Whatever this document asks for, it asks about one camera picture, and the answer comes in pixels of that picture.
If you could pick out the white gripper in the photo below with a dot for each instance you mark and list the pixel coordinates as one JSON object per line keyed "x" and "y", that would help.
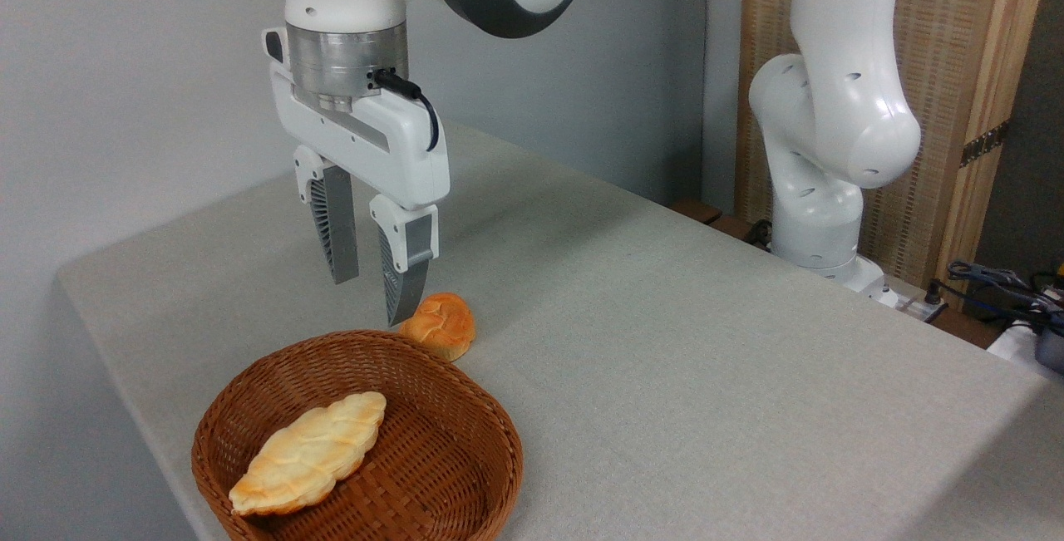
{"x": 391, "y": 150}

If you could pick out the long braided bread loaf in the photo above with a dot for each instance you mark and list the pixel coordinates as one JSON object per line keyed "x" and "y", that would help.
{"x": 312, "y": 450}

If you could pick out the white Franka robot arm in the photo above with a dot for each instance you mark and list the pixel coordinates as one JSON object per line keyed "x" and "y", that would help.
{"x": 839, "y": 109}

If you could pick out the round golden bread bun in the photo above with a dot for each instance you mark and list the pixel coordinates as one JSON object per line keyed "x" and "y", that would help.
{"x": 440, "y": 325}

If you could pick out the brown wicker basket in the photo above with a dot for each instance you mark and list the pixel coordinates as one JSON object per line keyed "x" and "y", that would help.
{"x": 432, "y": 458}

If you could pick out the grey fabric tablecloth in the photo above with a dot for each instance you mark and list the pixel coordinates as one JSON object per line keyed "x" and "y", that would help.
{"x": 665, "y": 358}

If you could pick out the brown wooden block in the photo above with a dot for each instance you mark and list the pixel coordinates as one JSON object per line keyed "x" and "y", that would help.
{"x": 697, "y": 210}

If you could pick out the black plug connector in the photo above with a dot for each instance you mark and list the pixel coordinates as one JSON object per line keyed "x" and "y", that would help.
{"x": 933, "y": 293}

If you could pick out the wooden woven folding screen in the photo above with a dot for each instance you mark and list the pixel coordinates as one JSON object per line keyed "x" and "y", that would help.
{"x": 948, "y": 42}

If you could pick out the metal screen hinge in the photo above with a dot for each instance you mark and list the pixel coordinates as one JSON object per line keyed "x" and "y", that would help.
{"x": 985, "y": 144}

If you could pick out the white power strip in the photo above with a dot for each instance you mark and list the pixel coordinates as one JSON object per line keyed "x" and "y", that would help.
{"x": 1014, "y": 341}

